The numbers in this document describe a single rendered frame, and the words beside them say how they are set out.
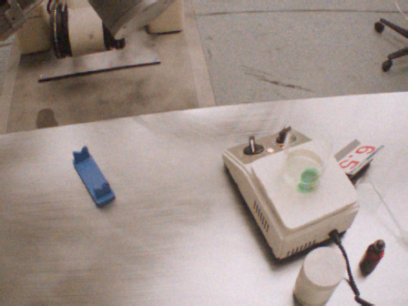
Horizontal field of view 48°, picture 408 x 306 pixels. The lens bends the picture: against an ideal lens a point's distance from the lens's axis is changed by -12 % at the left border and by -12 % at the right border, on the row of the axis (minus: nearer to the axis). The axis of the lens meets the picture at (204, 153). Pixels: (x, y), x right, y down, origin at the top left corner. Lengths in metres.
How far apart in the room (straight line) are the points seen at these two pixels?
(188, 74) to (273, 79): 0.61
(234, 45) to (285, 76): 0.28
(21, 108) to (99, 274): 0.90
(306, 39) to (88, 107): 1.18
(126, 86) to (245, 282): 0.92
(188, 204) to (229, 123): 0.17
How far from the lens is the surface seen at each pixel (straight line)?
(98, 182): 0.79
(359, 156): 0.82
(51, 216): 0.78
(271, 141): 0.78
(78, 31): 1.33
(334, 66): 2.19
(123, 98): 1.46
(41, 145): 0.87
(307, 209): 0.66
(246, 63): 2.12
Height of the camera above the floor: 1.39
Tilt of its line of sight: 51 degrees down
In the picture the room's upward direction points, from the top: straight up
